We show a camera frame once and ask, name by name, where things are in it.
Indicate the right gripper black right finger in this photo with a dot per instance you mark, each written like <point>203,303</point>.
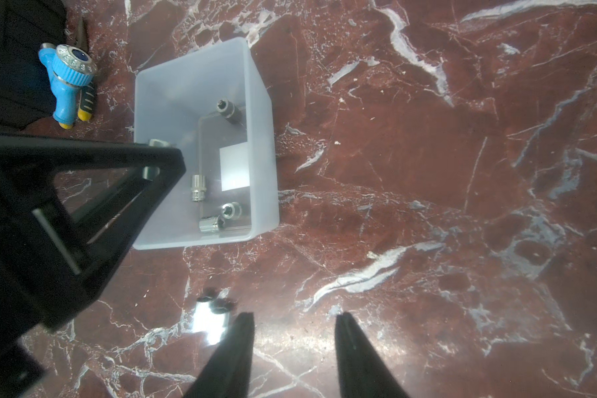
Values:
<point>361,372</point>

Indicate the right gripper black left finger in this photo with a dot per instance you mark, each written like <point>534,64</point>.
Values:
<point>227,373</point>

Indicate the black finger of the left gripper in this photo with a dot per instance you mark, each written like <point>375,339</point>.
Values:
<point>112,221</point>

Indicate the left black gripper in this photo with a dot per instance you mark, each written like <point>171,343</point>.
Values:
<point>47,268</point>

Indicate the small steel socket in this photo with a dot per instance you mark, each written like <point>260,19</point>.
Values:
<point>231,211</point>

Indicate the grey plastic storage box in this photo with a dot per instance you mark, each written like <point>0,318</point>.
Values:
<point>177,102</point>

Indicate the long steel socket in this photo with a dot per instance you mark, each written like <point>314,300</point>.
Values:
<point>229,111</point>

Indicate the black plastic toolbox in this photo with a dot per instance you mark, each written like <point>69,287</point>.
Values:
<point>25,94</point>

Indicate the blue toy figure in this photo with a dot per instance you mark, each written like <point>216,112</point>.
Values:
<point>71,73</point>

